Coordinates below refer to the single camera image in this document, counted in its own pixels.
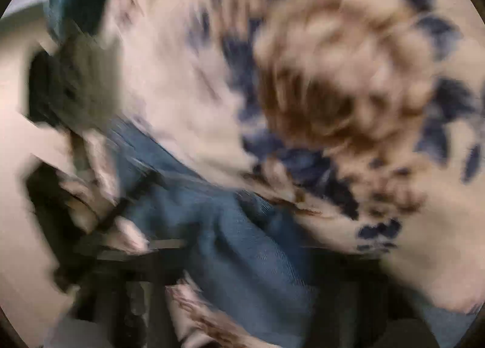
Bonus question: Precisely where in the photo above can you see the blue denim jeans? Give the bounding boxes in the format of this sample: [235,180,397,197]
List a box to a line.
[108,120,480,347]

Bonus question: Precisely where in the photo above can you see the pale green folded pants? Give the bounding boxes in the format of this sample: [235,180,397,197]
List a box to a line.
[49,25,120,135]

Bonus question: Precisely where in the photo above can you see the floral bed blanket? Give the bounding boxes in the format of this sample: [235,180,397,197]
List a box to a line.
[85,0,484,347]

